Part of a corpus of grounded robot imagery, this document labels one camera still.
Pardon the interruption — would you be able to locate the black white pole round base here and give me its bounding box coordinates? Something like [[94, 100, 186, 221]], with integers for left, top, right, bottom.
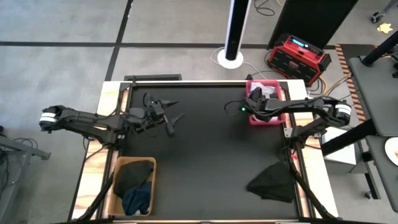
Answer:
[[216, 0, 252, 70]]

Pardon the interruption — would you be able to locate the black caster wheel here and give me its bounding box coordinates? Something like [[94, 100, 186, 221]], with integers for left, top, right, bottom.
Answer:
[[370, 11, 386, 24]]

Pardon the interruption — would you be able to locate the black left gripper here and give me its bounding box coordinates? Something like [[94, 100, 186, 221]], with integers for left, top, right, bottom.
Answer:
[[145, 98, 187, 139]]

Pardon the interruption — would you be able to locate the orange black striped cable cover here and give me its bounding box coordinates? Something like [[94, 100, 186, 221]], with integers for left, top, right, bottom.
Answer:
[[335, 44, 368, 124]]

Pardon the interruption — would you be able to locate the black slanted beam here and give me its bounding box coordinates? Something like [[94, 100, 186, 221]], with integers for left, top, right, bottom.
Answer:
[[320, 119, 379, 156]]

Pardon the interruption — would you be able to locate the white plate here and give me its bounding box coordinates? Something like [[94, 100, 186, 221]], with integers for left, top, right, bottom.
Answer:
[[384, 136, 398, 167]]

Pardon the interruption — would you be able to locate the yellow paper star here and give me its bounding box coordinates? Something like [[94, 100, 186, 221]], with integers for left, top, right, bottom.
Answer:
[[376, 22, 394, 34]]

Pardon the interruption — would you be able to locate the red portable power station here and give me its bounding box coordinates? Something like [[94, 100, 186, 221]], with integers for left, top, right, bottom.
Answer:
[[267, 33, 332, 87]]

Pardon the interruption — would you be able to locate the black metal rig frame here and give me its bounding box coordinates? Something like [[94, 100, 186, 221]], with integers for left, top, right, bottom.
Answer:
[[67, 79, 343, 224]]

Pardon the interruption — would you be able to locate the pink plastic basket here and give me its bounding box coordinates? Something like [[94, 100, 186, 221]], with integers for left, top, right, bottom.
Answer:
[[245, 80, 289, 126]]

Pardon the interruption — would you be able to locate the grey metal stand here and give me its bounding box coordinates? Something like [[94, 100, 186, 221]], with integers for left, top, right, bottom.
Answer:
[[0, 135, 52, 224]]

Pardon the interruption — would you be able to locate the black partition panel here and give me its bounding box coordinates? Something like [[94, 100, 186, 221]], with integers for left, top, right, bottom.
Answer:
[[267, 0, 361, 50]]

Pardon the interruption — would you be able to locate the black towel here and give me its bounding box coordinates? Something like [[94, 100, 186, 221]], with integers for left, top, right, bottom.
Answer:
[[247, 161, 296, 203], [113, 160, 155, 200]]

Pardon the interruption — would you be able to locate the white box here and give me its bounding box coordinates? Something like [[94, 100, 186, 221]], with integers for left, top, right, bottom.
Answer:
[[323, 127, 357, 175]]

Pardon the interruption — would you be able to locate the grey towel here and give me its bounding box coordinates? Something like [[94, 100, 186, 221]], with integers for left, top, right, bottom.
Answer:
[[250, 81, 277, 99]]

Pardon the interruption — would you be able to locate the black slanted post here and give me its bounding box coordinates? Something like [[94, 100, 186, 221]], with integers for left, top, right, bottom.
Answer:
[[362, 29, 398, 67]]

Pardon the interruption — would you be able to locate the grey desk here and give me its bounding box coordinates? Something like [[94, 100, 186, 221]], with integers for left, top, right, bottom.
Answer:
[[347, 54, 398, 138], [365, 135, 398, 215]]

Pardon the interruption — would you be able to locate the navy blue towel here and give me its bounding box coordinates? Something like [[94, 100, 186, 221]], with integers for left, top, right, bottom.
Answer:
[[121, 182, 153, 216]]

